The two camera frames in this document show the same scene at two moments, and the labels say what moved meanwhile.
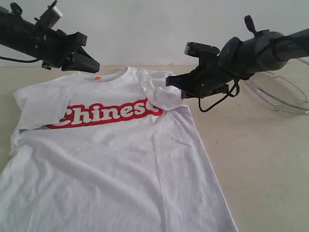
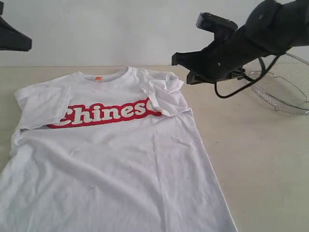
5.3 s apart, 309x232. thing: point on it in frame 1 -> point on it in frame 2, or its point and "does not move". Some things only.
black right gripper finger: (185, 94) -> (193, 78)
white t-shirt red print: (110, 151) does not move
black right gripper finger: (187, 80) -> (192, 61)
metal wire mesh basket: (286, 88) does not move
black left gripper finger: (82, 62) -> (11, 39)
